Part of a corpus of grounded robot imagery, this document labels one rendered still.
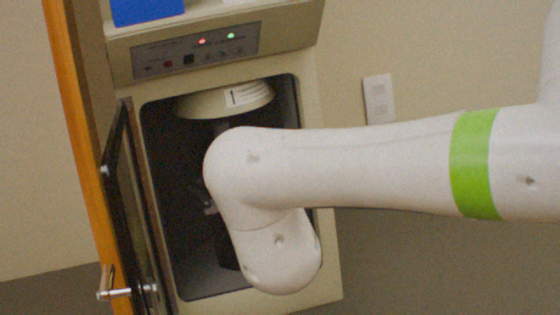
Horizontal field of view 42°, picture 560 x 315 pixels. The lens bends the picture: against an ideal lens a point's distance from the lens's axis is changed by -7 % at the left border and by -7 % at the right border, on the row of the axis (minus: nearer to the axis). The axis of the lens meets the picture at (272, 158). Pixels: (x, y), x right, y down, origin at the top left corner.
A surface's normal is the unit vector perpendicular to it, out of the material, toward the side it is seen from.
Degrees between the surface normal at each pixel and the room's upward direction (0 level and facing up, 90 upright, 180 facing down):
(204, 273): 0
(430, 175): 80
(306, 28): 135
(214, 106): 66
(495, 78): 90
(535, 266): 0
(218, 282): 0
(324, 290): 90
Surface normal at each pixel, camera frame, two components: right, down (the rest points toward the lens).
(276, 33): 0.27, 0.87
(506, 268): -0.14, -0.93
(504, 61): 0.25, 0.30
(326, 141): -0.47, -0.69
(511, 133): -0.59, -0.48
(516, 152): -0.65, -0.16
